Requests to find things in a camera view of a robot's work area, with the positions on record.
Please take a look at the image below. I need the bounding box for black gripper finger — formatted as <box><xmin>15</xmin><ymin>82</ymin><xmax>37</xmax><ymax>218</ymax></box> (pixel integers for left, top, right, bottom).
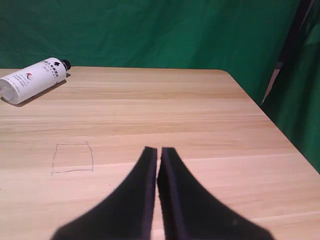
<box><xmin>49</xmin><ymin>146</ymin><xmax>158</xmax><ymax>240</ymax></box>
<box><xmin>156</xmin><ymin>146</ymin><xmax>276</xmax><ymax>240</ymax></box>

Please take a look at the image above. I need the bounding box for white bottle with lychee print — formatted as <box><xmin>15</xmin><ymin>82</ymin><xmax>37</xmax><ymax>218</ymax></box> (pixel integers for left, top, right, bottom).
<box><xmin>0</xmin><ymin>58</ymin><xmax>72</xmax><ymax>105</ymax></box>

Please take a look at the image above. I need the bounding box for dark backdrop stand pole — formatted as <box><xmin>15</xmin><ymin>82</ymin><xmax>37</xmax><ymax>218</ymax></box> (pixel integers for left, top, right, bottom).
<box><xmin>260</xmin><ymin>0</ymin><xmax>317</xmax><ymax>107</ymax></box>

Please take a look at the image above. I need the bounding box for green backdrop cloth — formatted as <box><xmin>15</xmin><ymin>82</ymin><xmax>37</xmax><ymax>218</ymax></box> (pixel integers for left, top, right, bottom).
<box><xmin>0</xmin><ymin>0</ymin><xmax>320</xmax><ymax>175</ymax></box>

